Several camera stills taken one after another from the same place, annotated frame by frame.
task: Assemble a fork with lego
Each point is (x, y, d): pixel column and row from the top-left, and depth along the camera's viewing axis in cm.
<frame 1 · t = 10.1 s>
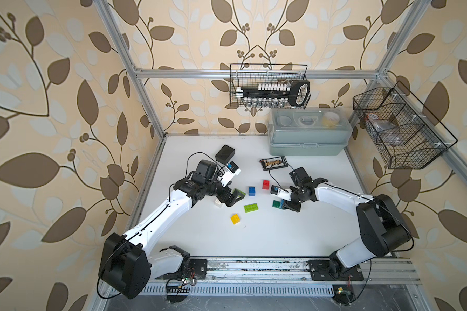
left hand: (236, 188, 78), fingers open
right hand: (286, 201, 92), fingers open
black box: (225, 154, 109), point 4 cm above the table
red lego brick: (266, 184, 98), point 3 cm above the table
dark blue lego brick: (251, 191, 95), point 3 cm above the table
lime lego brick lower: (251, 207, 93), on the table
dark green lego brick: (275, 204, 93), on the table
yellow lego brick: (235, 219, 88), point 2 cm above the table
grey plastic toolbox: (309, 131, 106), point 15 cm above the table

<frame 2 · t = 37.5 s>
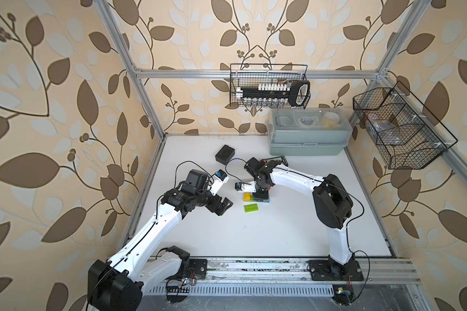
left hand: (223, 196, 77), fingers open
right hand: (258, 191, 93), fingers open
yellow lego brick: (247, 196, 93), point 4 cm above the table
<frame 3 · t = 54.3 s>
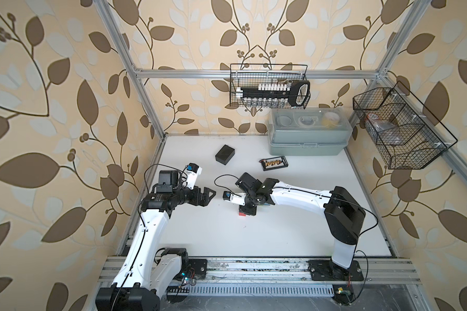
left hand: (205, 189, 77), fingers open
right hand: (242, 204, 87), fingers open
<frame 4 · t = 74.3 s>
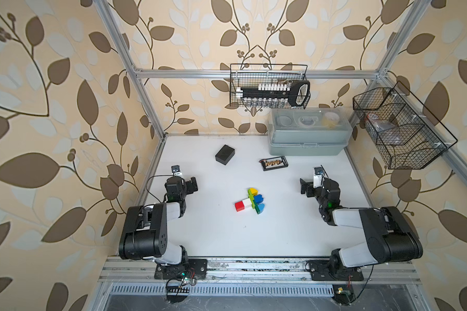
left hand: (184, 177, 94), fingers open
right hand: (312, 178, 93), fingers open
white lego brick: (247, 203, 91), point 3 cm above the table
lime lego brick upper: (251, 199, 93), point 3 cm above the table
